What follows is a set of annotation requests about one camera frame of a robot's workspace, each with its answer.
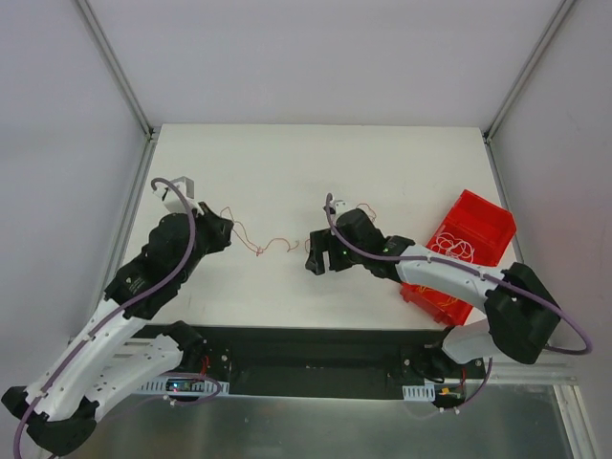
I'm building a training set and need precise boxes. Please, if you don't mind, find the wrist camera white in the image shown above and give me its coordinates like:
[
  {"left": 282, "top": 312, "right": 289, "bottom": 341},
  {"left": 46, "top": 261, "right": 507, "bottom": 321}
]
[
  {"left": 151, "top": 176, "right": 199, "bottom": 213},
  {"left": 328, "top": 199, "right": 354, "bottom": 218}
]

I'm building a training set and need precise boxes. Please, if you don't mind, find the red plastic compartment bin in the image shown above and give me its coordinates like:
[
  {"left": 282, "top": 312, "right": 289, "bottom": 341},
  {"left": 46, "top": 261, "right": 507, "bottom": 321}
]
[{"left": 400, "top": 189, "right": 516, "bottom": 326}]

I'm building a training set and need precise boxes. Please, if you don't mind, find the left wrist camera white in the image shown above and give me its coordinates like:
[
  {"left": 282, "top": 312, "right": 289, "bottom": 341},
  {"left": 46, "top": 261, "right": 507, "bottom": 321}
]
[{"left": 151, "top": 176, "right": 199, "bottom": 213}]

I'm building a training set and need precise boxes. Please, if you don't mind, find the yellow thin cable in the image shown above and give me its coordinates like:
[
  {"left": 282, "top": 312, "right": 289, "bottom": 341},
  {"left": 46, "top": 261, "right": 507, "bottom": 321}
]
[{"left": 415, "top": 284, "right": 460, "bottom": 310}]

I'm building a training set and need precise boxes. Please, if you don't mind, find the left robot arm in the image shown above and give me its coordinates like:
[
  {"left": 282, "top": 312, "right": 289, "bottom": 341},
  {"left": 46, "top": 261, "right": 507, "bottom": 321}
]
[{"left": 1, "top": 203, "right": 233, "bottom": 458}]

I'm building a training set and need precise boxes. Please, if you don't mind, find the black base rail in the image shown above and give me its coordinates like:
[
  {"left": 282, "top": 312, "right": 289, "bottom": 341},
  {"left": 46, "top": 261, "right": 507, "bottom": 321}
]
[{"left": 194, "top": 326, "right": 492, "bottom": 400}]

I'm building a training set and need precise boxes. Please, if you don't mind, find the white thin cable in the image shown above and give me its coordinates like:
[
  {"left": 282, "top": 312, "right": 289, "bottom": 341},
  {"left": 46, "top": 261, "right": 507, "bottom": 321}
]
[{"left": 427, "top": 231, "right": 478, "bottom": 264}]

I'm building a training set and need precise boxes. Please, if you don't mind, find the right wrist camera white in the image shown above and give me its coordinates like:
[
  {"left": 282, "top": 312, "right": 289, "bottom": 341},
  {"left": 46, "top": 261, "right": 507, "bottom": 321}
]
[{"left": 328, "top": 199, "right": 354, "bottom": 218}]

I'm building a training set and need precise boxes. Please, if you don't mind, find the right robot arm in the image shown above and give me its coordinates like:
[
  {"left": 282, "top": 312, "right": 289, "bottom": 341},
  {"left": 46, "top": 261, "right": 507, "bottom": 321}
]
[{"left": 305, "top": 208, "right": 560, "bottom": 378}]

